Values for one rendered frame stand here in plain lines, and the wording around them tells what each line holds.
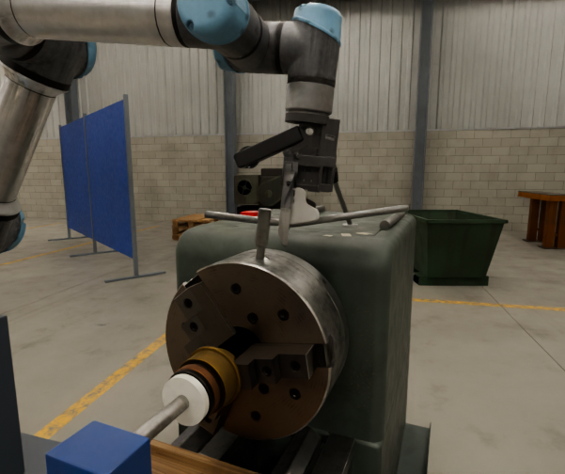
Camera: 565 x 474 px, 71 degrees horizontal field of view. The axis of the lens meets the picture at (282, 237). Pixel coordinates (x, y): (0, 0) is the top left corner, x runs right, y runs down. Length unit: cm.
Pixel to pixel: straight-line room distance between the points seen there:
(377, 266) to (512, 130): 1033
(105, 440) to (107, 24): 50
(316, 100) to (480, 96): 1040
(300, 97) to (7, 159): 57
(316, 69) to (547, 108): 1079
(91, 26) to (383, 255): 57
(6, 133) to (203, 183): 1060
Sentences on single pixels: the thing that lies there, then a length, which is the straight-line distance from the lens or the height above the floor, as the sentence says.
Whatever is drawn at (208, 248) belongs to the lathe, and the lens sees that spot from 87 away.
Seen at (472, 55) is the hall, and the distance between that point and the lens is 1112.
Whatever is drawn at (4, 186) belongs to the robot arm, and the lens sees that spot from 95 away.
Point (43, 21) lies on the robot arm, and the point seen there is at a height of 158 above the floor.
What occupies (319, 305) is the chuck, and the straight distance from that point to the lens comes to 64.
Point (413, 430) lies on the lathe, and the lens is 152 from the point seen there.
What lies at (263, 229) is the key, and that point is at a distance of 66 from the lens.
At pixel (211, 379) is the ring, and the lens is 58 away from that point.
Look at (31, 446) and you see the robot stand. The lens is 120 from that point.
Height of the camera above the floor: 138
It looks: 9 degrees down
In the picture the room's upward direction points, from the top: straight up
